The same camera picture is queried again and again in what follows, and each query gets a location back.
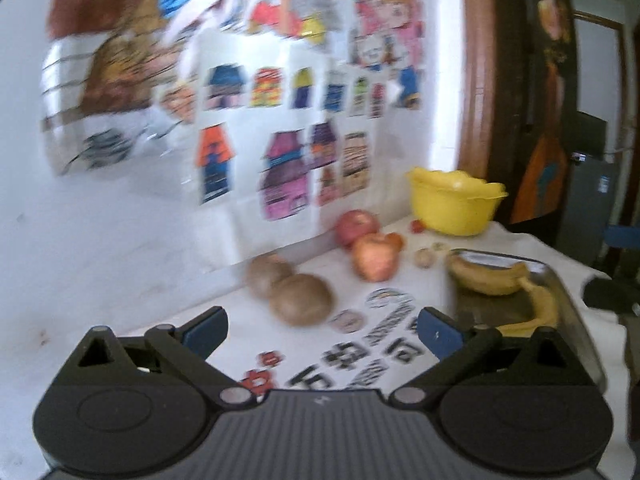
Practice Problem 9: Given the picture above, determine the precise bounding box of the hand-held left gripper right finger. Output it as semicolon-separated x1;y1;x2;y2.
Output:
390;306;590;409

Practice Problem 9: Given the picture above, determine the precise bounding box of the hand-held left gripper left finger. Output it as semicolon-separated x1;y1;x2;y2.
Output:
64;306;253;409

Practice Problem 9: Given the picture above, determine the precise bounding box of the brown kiwi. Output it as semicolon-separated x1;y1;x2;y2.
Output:
269;273;333;327
245;254;296;301

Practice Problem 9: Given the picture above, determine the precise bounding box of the red apple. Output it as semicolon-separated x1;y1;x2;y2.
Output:
334;209;382;251
350;232;401;282

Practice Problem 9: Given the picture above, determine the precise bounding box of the yellow plastic colander bowl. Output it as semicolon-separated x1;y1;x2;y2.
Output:
406;167;509;237

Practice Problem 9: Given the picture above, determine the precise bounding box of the metal tray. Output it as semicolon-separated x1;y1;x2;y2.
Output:
447;247;608;396

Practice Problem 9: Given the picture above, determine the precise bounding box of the blue object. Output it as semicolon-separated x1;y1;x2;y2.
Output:
602;225;640;251

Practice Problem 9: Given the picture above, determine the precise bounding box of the yellow banana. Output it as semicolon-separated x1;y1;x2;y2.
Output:
495;277;558;338
446;252;531;296

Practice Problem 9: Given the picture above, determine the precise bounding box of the grey cabinet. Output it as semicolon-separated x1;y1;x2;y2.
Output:
570;110;640;273

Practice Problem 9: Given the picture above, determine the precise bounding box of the dark decorated door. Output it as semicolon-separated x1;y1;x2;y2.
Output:
492;0;581;241

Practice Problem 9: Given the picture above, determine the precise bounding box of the paper clothes wall poster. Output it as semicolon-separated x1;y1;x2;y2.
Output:
192;40;391;241

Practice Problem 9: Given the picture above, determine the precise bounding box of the wooden door frame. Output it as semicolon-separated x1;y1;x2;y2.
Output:
456;0;501;181

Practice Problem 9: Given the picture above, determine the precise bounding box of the brown cartoon wall poster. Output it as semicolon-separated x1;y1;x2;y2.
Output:
42;0;251;176

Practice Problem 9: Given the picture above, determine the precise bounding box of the pink cartoon wall poster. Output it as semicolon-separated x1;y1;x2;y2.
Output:
347;0;426;111

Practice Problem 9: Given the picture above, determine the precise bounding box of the red yellow cartoon wall poster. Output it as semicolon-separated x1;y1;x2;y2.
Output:
247;0;348;46

